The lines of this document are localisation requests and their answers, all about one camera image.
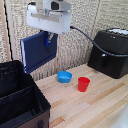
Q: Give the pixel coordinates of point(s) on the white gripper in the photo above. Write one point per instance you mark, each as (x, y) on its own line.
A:
(48, 20)

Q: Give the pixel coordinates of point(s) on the white object on black case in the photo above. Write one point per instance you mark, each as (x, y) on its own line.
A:
(120, 31)

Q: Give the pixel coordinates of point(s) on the blue plastic bowl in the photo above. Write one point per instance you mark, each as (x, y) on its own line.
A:
(64, 76)

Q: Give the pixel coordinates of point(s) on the black fabric storage box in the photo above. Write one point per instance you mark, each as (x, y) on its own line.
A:
(20, 96)

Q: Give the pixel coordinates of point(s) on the red plastic cup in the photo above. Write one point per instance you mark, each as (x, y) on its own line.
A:
(83, 84)

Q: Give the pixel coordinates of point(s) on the dark blue book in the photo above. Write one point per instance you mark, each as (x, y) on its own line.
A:
(38, 50)

